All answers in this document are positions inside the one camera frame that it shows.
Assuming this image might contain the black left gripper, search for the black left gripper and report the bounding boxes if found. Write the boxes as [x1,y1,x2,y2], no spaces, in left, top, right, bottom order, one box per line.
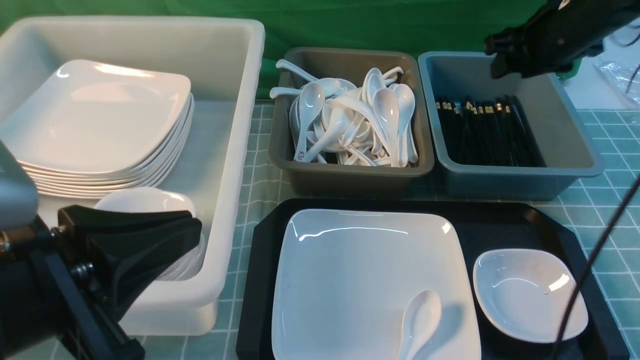
[30,205,202,360]

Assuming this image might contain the grey-blue plastic chopstick bin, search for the grey-blue plastic chopstick bin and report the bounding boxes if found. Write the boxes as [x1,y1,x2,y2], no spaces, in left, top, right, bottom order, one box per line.
[418,51,605,201]

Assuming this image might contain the stack of white square plates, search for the stack of white square plates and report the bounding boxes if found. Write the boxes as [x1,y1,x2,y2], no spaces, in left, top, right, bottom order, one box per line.
[1,59,195,199]

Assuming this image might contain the green backdrop cloth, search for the green backdrop cloth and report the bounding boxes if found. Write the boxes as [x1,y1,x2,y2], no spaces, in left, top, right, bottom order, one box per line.
[0,0,544,99]

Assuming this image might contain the pile of white soup spoons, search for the pile of white soup spoons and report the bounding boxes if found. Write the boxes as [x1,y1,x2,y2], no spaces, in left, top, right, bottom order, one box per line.
[269,59,419,167]

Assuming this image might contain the stack of small white bowls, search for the stack of small white bowls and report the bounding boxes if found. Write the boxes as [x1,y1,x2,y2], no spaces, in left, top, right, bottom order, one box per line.
[94,187,207,281]

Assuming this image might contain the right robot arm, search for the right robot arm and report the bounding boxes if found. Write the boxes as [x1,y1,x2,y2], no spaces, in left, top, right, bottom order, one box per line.
[484,0,640,79]

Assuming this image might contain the large white plastic tub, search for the large white plastic tub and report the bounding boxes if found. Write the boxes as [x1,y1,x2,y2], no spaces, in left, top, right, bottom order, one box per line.
[0,16,265,337]

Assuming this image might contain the green checkered tablecloth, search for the green checkered tablecloth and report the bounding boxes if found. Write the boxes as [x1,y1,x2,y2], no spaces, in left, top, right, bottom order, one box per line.
[138,100,639,360]

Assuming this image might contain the white ceramic soup spoon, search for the white ceramic soup spoon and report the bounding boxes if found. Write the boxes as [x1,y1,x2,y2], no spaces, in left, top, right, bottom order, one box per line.
[396,289,442,360]

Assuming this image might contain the large white square plate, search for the large white square plate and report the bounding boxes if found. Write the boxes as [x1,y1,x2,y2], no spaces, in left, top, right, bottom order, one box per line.
[270,209,482,360]

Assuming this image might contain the clear plastic bag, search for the clear plastic bag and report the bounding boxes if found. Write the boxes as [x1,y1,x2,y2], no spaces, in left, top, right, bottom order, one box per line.
[594,61,640,109]

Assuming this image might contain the bundle of black chopsticks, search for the bundle of black chopsticks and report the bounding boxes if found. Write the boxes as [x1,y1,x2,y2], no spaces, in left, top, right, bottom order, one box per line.
[435,95,546,167]

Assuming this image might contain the brown plastic spoon bin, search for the brown plastic spoon bin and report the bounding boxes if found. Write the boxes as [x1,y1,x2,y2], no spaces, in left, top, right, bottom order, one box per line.
[268,47,435,198]

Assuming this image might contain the small white sauce bowl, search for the small white sauce bowl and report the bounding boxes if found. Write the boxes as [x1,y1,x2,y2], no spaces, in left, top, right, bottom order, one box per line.
[472,248,576,344]

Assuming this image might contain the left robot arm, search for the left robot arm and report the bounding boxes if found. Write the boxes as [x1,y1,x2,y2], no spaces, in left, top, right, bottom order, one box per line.
[0,145,202,360]

